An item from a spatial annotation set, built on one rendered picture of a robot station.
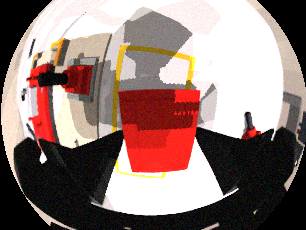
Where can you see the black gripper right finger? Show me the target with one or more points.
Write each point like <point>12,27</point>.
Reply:
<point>229,158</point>

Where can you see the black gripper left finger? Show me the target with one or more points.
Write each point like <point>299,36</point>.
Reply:
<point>90,164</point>

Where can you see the black toy tyre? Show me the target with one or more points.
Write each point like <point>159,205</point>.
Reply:
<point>22,97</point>

